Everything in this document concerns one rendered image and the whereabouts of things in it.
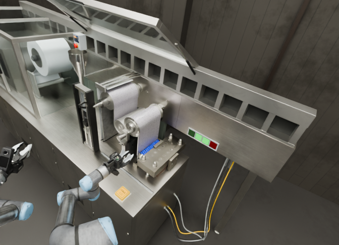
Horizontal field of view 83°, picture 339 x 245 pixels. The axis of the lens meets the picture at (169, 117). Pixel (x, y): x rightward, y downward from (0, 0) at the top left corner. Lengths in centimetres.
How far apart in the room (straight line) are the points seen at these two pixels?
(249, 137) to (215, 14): 167
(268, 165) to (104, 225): 97
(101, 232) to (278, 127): 105
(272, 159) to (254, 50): 150
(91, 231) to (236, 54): 225
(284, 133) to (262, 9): 151
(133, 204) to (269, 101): 101
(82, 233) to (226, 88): 99
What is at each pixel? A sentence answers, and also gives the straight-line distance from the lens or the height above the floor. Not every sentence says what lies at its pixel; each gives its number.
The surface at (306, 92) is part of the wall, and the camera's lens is 262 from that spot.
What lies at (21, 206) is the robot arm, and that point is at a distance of 118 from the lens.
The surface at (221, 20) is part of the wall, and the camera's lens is 254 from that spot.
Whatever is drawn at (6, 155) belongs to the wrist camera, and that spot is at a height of 130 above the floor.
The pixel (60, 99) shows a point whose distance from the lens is 213.
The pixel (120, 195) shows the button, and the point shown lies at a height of 92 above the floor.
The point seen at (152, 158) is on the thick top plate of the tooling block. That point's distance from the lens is 141.
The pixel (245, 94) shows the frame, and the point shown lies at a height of 162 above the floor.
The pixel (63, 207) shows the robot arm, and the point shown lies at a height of 113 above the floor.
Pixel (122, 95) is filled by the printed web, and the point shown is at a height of 138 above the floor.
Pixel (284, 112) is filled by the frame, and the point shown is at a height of 161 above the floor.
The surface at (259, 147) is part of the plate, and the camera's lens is 129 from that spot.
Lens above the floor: 208
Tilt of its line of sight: 35 degrees down
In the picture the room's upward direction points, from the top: 10 degrees clockwise
